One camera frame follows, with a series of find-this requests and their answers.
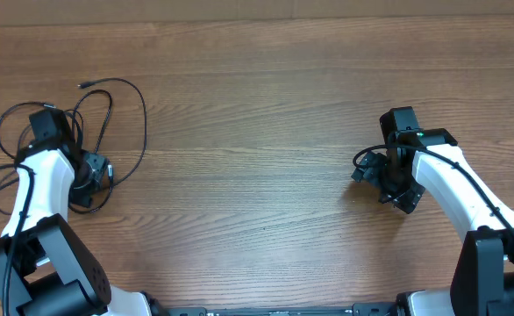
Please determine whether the black cable silver plug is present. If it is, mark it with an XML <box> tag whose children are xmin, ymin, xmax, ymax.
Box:
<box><xmin>76</xmin><ymin>77</ymin><xmax>148</xmax><ymax>190</ymax></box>

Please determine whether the black cable white tag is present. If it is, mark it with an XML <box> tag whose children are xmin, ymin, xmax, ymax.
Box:
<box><xmin>0</xmin><ymin>101</ymin><xmax>59</xmax><ymax>216</ymax></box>

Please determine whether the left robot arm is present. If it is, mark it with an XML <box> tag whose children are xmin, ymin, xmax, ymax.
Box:
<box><xmin>0</xmin><ymin>109</ymin><xmax>165</xmax><ymax>315</ymax></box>

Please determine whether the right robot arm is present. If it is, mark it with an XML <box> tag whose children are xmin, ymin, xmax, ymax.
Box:
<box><xmin>352</xmin><ymin>107</ymin><xmax>514</xmax><ymax>316</ymax></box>

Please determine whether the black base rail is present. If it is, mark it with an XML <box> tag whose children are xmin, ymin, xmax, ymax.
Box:
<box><xmin>144</xmin><ymin>292</ymin><xmax>410</xmax><ymax>316</ymax></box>

